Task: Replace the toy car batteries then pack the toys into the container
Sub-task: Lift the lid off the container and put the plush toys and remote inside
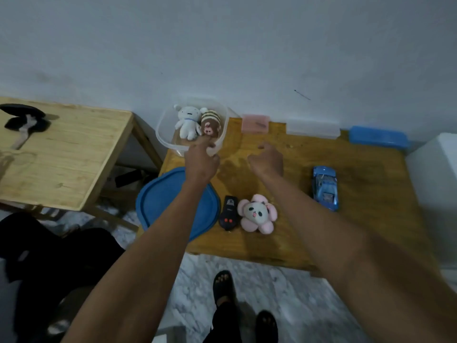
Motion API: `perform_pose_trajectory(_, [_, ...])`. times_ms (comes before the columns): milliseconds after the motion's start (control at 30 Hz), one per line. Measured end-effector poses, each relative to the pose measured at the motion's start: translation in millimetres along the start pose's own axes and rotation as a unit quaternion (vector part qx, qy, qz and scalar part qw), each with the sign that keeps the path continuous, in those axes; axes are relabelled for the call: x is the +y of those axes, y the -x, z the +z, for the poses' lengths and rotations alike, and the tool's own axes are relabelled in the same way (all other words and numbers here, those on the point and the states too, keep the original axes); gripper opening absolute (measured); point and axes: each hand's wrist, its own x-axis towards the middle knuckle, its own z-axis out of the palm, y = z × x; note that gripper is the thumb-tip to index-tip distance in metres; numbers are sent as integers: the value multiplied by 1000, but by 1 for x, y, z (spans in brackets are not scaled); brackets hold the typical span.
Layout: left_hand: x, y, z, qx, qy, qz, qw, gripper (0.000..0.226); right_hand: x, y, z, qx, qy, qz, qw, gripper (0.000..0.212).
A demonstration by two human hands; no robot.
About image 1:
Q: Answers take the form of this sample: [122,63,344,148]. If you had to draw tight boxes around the person's left black sandal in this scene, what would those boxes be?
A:
[212,270,237,308]

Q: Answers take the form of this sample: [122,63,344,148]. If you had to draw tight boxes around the blue toy car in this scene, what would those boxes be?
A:
[311,165,340,212]

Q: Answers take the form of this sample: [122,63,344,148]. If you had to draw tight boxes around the person's right hand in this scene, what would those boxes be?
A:
[247,141,285,179]

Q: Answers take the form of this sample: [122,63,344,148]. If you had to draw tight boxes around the black remote control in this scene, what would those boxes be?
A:
[218,195,239,232]

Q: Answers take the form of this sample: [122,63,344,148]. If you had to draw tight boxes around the brown striped plush pig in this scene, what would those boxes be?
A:
[199,107,222,138]

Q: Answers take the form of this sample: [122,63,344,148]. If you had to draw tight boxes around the small pink plastic case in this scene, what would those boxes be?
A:
[241,114,270,134]

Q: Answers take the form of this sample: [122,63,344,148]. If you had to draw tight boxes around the person's right black sandal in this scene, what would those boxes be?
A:
[255,310,279,343]

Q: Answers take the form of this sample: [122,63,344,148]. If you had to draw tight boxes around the black object under side table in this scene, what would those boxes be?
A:
[114,169,143,188]

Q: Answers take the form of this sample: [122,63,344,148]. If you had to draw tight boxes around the pink flower plush panda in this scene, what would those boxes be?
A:
[237,194,278,235]

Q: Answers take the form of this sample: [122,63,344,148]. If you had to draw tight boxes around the white cabinet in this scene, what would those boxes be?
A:
[405,132,457,268]

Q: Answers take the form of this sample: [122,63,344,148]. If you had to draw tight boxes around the blue plastic case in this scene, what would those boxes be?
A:
[348,125,411,151]

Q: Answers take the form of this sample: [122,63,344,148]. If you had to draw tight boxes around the person's right forearm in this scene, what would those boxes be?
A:
[260,173,457,343]

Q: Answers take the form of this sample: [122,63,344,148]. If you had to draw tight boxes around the blue container lid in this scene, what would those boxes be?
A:
[135,166,221,243]

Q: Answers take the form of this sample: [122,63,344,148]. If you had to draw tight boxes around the blue lidded plastic container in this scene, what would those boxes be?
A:
[155,100,230,158]

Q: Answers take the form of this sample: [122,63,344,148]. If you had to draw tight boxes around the translucent white plastic case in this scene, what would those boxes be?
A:
[286,119,342,140]

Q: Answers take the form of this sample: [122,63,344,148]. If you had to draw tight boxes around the light wooden side table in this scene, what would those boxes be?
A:
[0,97,164,232]

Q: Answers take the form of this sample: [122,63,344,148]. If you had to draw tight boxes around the white plush dog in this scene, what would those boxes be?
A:
[173,104,202,141]

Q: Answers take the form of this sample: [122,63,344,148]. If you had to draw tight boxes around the person's left forearm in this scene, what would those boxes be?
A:
[60,178,222,343]

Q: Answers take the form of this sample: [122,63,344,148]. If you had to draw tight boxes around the person's left hand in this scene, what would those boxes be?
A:
[184,135,221,184]

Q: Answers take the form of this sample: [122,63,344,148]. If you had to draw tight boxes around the person's black trousers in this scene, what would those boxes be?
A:
[203,300,243,343]

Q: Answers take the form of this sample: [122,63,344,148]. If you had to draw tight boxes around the dark brush with pale handle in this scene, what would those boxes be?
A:
[4,115,51,151]

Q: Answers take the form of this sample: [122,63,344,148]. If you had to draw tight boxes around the person's black sandal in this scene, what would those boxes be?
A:
[255,310,279,343]
[212,270,237,308]

